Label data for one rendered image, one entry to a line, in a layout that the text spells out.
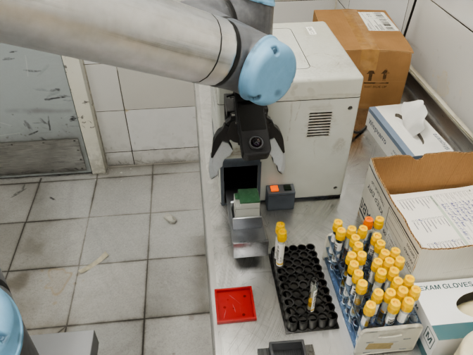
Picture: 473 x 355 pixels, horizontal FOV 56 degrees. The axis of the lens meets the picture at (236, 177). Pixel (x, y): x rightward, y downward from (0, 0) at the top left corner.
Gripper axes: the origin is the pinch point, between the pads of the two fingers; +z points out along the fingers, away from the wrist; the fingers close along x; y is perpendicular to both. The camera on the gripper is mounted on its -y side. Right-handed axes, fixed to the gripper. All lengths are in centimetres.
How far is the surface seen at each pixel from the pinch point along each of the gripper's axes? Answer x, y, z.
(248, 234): 0.1, -4.2, 11.0
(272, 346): -0.7, -27.1, 12.0
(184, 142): 16, 140, 90
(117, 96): 47, 140, 59
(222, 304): 6.5, -16.8, 14.7
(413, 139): -43.3, 20.8, 9.3
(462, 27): -59, 41, -10
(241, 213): 1.3, -2.1, 7.2
